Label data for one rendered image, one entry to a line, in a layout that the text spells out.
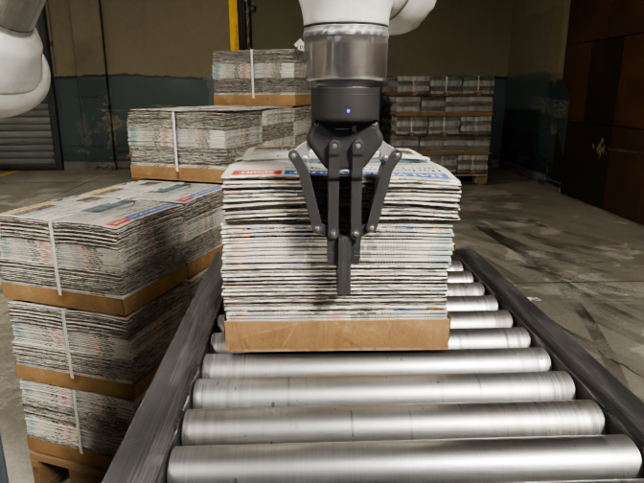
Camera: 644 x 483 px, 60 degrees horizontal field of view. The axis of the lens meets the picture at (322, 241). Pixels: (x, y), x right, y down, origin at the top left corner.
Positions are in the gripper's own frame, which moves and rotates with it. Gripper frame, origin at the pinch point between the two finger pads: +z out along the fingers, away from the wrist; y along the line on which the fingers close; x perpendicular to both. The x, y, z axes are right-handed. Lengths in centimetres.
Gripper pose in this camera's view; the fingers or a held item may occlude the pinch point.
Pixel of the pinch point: (343, 264)
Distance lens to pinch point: 65.6
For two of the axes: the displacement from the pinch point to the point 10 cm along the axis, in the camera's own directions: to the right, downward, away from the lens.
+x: 0.5, 2.6, -9.6
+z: 0.0, 9.7, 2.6
